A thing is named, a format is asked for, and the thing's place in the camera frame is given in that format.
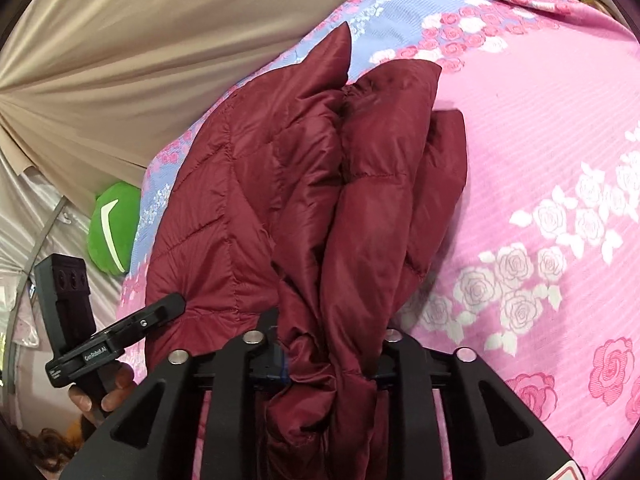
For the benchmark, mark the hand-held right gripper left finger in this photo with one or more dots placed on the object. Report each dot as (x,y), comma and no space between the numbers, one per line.
(262,360)

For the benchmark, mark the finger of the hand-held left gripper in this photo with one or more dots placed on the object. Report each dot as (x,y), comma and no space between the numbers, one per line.
(160,310)

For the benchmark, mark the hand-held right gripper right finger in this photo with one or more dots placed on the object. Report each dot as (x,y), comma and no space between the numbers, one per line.
(395,360)

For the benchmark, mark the maroon quilted puffer jacket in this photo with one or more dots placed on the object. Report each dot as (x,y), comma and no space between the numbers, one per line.
(300,185)

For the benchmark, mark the person's left hand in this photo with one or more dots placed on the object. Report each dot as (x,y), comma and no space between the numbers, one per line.
(117,380)

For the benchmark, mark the green pillow with white stripe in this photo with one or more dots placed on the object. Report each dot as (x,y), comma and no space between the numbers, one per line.
(97,245)

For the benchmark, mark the grey curved pole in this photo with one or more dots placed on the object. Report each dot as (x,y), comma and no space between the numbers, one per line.
(47,230)

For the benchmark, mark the light grey silky curtain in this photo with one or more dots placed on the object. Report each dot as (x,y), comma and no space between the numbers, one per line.
(30,220)

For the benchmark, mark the brown fuzzy object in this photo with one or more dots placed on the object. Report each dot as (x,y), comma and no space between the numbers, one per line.
(45,450)

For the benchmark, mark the beige draped curtain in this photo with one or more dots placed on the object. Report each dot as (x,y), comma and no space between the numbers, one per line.
(150,60)

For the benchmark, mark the floral pink blue bedsheet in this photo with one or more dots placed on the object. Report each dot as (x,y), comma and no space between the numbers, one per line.
(525,135)

